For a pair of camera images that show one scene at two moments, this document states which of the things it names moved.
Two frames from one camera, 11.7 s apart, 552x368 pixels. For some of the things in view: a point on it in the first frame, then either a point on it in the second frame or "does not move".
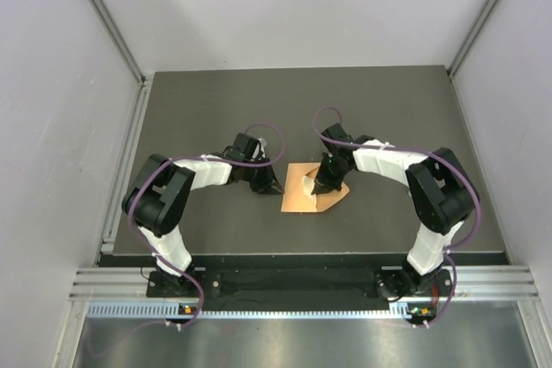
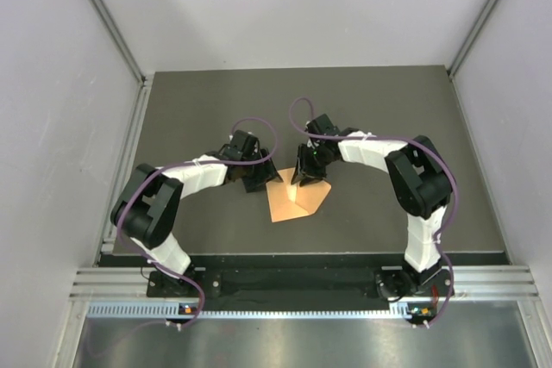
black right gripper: (323, 183) to (304, 167)
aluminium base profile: (493, 282) does not move
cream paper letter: (308, 184) to (291, 192)
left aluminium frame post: (108, 17) does not move
